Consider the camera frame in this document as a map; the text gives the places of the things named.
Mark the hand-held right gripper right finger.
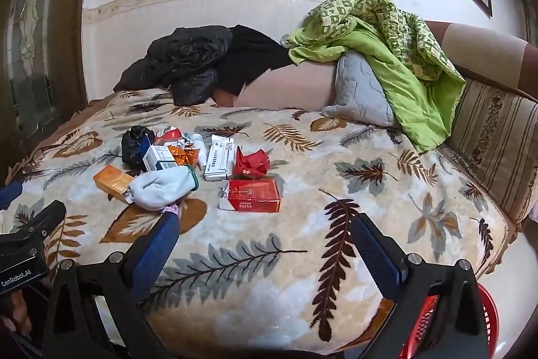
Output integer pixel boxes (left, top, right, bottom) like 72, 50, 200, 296
349, 212, 494, 359

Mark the white sock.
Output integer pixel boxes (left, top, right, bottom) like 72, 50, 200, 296
128, 165, 198, 212

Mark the leaf printed blanket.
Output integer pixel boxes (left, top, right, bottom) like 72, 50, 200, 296
0, 87, 518, 356

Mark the brown sofa headrest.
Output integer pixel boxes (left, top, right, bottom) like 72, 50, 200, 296
424, 20, 538, 101

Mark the pink sofa backrest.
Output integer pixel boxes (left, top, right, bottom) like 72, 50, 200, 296
218, 62, 338, 108

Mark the green quilt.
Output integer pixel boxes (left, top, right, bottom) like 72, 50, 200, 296
287, 0, 467, 154

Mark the small white bottle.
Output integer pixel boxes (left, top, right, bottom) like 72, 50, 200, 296
191, 134, 209, 169

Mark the striped sofa cushion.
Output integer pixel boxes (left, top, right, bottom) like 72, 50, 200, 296
436, 79, 538, 226

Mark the orange box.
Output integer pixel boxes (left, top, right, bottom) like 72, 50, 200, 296
93, 164, 136, 204

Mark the black plastic bag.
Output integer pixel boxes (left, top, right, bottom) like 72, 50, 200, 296
121, 125, 153, 165

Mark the grey quilted pillow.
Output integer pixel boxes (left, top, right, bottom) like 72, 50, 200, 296
322, 49, 398, 129

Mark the orange wrapper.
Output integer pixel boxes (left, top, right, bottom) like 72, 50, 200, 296
167, 144, 201, 167

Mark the black puffer jacket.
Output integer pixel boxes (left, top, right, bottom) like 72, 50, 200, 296
113, 26, 233, 107

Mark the red plastic basket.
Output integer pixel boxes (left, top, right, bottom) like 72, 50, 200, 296
398, 282, 501, 359

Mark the blue and white medicine box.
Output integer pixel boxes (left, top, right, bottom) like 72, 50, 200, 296
142, 144, 178, 173

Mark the red crumpled paper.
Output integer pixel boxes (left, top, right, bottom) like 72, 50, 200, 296
233, 146, 270, 179

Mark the person's left hand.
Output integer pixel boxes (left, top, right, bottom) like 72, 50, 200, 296
0, 289, 33, 336

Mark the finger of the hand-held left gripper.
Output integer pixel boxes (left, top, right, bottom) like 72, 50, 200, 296
0, 180, 25, 211
24, 200, 67, 236

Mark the red cigarette pack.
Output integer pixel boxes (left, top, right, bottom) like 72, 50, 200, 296
218, 178, 282, 214

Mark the long white medicine box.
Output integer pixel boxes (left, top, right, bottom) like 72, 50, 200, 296
204, 134, 235, 182

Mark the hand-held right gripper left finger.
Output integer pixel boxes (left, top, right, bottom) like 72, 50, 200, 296
42, 212, 181, 359

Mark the red and white packet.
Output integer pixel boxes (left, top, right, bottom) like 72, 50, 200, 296
155, 126, 184, 146

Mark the black cloth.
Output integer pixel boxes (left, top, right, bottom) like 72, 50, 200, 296
214, 24, 292, 97

